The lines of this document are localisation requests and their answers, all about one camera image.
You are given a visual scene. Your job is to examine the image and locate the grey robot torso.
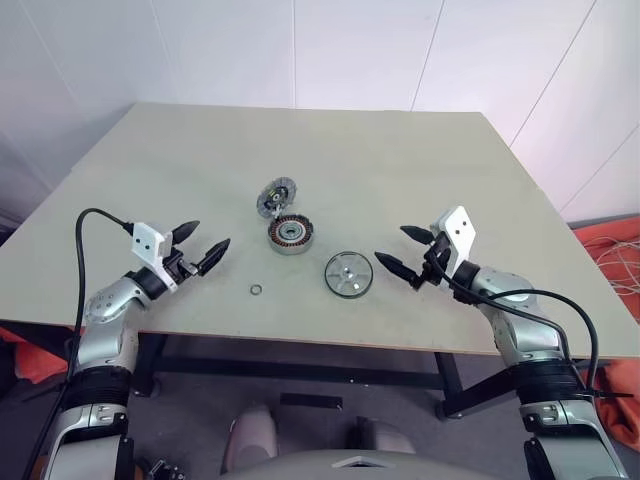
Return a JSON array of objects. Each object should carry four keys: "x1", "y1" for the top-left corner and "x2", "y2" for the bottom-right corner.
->
[{"x1": 219, "y1": 447, "x2": 431, "y2": 480}]

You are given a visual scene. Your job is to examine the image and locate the small motor rotor disc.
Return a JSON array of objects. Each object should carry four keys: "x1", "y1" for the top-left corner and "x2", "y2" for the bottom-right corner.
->
[{"x1": 256, "y1": 176, "x2": 298, "y2": 219}]

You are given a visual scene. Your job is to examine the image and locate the white cable bundle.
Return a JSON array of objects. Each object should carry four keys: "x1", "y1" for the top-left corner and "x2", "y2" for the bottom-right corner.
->
[{"x1": 582, "y1": 234, "x2": 640, "y2": 301}]

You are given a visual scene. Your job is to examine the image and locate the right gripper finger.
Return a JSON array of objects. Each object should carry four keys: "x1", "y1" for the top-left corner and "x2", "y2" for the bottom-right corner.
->
[
  {"x1": 399, "y1": 224, "x2": 432, "y2": 246},
  {"x1": 374, "y1": 251, "x2": 419, "y2": 284}
]

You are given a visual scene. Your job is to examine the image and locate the copper wound stator ring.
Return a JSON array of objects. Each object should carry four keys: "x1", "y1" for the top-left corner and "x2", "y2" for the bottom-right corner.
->
[{"x1": 268, "y1": 213, "x2": 317, "y2": 257}]

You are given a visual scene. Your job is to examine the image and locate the black device on floor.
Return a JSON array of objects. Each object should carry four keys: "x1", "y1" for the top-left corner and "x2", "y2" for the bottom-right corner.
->
[{"x1": 134, "y1": 455, "x2": 189, "y2": 480}]

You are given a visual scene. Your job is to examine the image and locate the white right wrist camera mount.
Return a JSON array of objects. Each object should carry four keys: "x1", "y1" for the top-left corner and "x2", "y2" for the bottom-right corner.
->
[{"x1": 430, "y1": 205, "x2": 478, "y2": 281}]

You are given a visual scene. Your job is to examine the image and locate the pinkish grey rounded shape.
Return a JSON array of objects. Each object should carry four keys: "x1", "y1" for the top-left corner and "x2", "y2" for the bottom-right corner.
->
[
  {"x1": 347, "y1": 417, "x2": 416, "y2": 456},
  {"x1": 222, "y1": 403, "x2": 279, "y2": 474}
]

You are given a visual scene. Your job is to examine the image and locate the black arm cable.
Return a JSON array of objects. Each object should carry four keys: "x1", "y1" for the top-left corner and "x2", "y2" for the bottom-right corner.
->
[
  {"x1": 27, "y1": 208, "x2": 136, "y2": 480},
  {"x1": 432, "y1": 249, "x2": 601, "y2": 401}
]

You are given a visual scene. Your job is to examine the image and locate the black table frame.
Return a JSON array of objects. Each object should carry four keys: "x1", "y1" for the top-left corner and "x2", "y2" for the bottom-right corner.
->
[{"x1": 127, "y1": 332, "x2": 524, "y2": 421}]

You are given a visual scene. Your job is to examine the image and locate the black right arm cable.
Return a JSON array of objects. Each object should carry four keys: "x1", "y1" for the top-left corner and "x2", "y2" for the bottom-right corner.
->
[{"x1": 432, "y1": 249, "x2": 601, "y2": 401}]

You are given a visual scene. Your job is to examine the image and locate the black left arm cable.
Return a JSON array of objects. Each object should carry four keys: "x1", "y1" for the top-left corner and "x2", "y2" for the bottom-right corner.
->
[{"x1": 27, "y1": 208, "x2": 136, "y2": 480}]

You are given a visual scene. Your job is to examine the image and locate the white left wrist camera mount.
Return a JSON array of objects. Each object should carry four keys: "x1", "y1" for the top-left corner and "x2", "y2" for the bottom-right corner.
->
[{"x1": 130, "y1": 221, "x2": 176, "y2": 294}]

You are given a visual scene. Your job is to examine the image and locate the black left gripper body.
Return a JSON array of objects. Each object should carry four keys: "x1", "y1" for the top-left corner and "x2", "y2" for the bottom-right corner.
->
[{"x1": 162, "y1": 247, "x2": 204, "y2": 281}]

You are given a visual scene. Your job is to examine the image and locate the silver round cover plate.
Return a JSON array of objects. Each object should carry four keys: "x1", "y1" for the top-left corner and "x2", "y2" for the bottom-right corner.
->
[{"x1": 324, "y1": 250, "x2": 374, "y2": 300}]

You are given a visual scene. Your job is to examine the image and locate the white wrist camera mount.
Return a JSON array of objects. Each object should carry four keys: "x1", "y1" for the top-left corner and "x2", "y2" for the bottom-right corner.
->
[
  {"x1": 130, "y1": 221, "x2": 176, "y2": 294},
  {"x1": 430, "y1": 205, "x2": 478, "y2": 281}
]

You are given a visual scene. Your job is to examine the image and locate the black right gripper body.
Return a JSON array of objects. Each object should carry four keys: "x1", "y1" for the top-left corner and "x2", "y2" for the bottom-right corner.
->
[{"x1": 412, "y1": 232, "x2": 451, "y2": 291}]

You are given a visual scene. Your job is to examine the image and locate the black flat block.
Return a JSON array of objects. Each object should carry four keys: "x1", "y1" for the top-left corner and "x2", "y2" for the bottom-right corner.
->
[{"x1": 279, "y1": 393, "x2": 344, "y2": 412}]

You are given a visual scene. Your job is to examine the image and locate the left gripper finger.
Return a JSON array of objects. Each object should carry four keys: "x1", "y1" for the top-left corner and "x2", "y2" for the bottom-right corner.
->
[
  {"x1": 168, "y1": 220, "x2": 201, "y2": 247},
  {"x1": 196, "y1": 238, "x2": 232, "y2": 276}
]

